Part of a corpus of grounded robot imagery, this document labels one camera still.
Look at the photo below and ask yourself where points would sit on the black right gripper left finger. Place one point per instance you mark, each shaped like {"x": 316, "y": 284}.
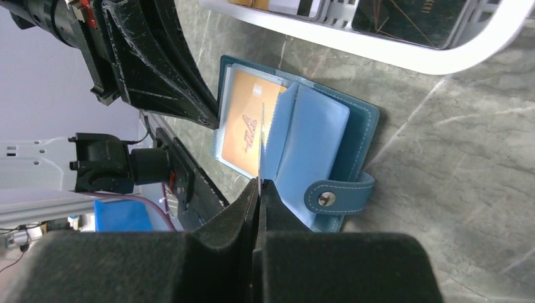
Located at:
{"x": 210, "y": 264}

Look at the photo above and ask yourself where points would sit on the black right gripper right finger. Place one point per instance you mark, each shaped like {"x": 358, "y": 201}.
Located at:
{"x": 293, "y": 264}

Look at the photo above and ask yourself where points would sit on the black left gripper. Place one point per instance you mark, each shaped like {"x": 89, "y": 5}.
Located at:
{"x": 150, "y": 57}

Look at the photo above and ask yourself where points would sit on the gold credit card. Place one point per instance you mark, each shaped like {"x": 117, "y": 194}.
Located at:
{"x": 249, "y": 101}

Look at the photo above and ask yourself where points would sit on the blue card holder wallet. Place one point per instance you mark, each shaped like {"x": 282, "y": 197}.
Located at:
{"x": 315, "y": 148}

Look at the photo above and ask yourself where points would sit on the white plastic basket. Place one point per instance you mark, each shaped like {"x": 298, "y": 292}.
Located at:
{"x": 429, "y": 37}

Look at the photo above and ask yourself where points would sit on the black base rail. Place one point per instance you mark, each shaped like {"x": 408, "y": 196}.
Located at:
{"x": 198, "y": 198}

